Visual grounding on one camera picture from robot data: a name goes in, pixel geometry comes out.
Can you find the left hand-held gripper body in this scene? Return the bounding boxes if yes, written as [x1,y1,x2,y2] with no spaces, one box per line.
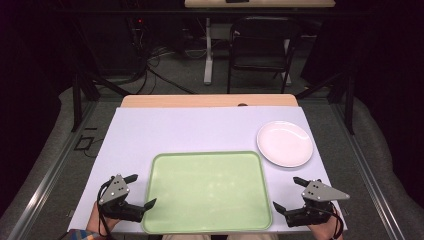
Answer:
[97,173,147,224]

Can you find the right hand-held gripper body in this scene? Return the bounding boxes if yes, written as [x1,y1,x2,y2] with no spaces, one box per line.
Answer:
[284,179,351,229]

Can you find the person's left hand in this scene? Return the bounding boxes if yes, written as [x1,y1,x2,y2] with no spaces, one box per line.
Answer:
[85,201,121,235]

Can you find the person's right hand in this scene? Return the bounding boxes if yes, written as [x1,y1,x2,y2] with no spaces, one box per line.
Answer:
[306,214,344,240]

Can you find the white round plate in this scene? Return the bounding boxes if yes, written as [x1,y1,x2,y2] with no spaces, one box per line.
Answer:
[256,120,315,169]

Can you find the light green tray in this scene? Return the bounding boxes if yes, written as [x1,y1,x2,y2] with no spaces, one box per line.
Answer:
[141,150,274,235]

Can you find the pale lilac table sheet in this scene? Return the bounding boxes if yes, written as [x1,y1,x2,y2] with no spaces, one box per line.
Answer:
[67,105,348,234]

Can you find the black metal stand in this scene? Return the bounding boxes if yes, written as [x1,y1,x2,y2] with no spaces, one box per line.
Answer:
[294,71,356,136]
[70,71,131,133]

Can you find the wooden table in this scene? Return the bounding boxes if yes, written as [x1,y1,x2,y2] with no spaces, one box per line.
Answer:
[119,93,299,108]

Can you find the black chair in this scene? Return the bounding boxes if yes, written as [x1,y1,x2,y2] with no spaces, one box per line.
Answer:
[227,16,303,95]

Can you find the black device with red light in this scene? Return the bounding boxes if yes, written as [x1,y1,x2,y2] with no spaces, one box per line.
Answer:
[131,16,148,41]

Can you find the white-legged wooden desk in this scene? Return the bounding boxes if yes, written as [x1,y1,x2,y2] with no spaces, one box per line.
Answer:
[184,0,336,86]

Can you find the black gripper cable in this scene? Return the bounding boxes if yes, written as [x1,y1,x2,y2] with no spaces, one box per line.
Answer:
[96,178,116,240]
[319,199,345,240]

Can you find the aluminium floor rail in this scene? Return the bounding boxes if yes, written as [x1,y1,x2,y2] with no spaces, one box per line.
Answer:
[331,101,407,240]
[6,101,99,240]

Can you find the bundle of black floor cables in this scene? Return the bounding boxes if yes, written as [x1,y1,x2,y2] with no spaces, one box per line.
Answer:
[128,36,198,96]

